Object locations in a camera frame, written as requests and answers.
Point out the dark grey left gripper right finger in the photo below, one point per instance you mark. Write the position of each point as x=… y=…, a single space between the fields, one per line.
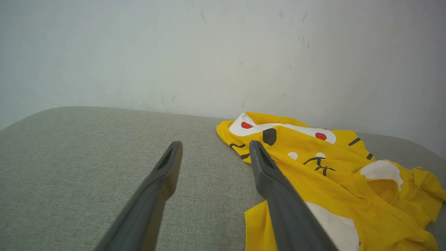
x=289 y=216

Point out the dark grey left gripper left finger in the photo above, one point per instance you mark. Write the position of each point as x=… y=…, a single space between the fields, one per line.
x=146 y=205

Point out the yellow printed t-shirt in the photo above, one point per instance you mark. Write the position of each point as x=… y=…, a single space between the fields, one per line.
x=348 y=177

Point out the grey fabric sofa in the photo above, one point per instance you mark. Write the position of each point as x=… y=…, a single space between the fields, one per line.
x=87 y=157

